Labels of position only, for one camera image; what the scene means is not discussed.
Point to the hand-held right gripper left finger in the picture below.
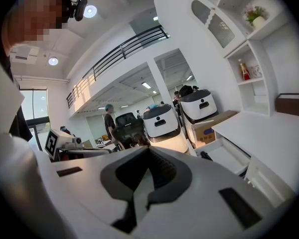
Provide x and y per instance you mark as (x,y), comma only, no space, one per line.
(109,178)

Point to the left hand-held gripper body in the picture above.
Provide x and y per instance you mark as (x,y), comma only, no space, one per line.
(55,143)

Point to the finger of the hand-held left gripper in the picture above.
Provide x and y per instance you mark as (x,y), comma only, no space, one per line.
(94,151)

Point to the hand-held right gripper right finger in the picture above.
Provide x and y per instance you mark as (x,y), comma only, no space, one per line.
(182,180)

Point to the black umbrella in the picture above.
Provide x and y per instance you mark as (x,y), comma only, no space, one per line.
(205,155)

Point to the white drawer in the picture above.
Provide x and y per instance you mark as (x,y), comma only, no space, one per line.
(224,155)

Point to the large window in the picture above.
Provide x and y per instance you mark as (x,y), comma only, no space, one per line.
(36,113)

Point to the black office chair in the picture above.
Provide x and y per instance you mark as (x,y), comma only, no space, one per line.
(128,131)

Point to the cardboard box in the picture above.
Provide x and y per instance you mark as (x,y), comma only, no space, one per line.
(209,129)

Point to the white wheeled robot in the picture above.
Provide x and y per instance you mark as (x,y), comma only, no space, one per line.
(199,106)
(162,126)

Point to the round ceiling light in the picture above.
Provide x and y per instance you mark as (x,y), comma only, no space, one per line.
(53,61)
(90,11)

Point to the long ceiling lamp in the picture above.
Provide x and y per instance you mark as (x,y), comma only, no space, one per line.
(146,85)

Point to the black bag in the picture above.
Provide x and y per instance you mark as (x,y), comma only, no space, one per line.
(186,90)

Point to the white ceiling air conditioner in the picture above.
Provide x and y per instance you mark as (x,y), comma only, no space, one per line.
(25,55)

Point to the black balcony railing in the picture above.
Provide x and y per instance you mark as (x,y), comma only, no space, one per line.
(119,51)

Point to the red bottle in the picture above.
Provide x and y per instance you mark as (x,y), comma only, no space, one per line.
(244,71)

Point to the person's head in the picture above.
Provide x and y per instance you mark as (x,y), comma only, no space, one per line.
(32,16)

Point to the patterned glass cup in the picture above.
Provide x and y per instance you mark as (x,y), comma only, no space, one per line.
(255,71)

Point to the brown wooden box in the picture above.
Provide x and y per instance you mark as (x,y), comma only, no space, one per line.
(289,104)

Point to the white shelf cabinet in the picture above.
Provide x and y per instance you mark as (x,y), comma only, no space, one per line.
(251,51)

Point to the potted pink flowers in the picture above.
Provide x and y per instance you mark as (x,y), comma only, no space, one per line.
(255,15)

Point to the black head camera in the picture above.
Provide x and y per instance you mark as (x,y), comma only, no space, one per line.
(79,7)

